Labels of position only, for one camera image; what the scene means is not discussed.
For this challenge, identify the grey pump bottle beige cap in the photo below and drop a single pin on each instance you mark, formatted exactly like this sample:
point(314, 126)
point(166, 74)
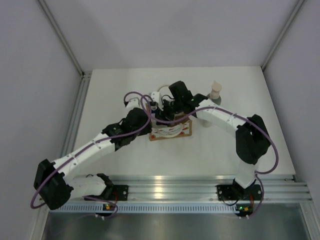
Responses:
point(214, 94)

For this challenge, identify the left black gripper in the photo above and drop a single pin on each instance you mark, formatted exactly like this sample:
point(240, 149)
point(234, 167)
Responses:
point(147, 129)

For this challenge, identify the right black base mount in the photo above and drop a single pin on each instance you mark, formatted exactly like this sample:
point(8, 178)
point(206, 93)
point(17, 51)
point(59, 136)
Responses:
point(225, 192)

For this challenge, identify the white slotted cable duct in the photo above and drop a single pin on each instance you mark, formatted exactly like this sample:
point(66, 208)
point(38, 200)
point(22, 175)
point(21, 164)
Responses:
point(151, 208)

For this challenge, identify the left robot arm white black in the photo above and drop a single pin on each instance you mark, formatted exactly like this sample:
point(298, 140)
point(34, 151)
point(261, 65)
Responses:
point(59, 181)

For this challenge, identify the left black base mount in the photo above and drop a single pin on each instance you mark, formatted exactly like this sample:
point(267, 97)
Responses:
point(119, 193)

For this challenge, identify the aluminium frame post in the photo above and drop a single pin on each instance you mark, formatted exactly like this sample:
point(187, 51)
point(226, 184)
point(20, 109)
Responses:
point(286, 26)
point(43, 5)

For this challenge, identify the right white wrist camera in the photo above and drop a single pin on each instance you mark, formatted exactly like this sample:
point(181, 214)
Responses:
point(156, 97)

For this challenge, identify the burlap watermelon canvas bag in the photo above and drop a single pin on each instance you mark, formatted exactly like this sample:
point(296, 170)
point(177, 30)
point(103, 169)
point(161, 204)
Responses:
point(161, 131)

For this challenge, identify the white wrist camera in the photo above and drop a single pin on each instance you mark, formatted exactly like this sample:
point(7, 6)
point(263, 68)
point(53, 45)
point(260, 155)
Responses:
point(156, 97)
point(132, 103)

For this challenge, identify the aluminium mounting rail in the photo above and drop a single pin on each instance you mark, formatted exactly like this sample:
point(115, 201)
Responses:
point(203, 189)

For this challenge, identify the left aluminium frame post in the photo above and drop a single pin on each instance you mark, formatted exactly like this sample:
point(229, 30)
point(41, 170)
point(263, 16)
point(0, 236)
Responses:
point(43, 5)

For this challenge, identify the right aluminium frame post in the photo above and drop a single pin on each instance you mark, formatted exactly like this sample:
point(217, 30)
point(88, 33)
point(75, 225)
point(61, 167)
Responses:
point(286, 26)

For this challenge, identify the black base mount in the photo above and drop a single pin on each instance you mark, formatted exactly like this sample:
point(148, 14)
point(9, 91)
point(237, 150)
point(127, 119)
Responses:
point(119, 193)
point(225, 192)

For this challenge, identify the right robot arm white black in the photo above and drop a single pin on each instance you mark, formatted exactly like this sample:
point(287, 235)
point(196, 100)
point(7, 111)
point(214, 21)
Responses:
point(251, 135)

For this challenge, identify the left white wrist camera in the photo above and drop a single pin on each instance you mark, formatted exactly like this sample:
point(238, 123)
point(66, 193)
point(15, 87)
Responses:
point(132, 103)

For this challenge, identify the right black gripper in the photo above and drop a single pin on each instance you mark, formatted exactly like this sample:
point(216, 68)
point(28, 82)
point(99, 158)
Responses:
point(162, 114)

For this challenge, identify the silver refill pouch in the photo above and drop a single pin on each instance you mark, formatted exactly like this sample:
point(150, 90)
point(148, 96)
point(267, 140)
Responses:
point(205, 123)

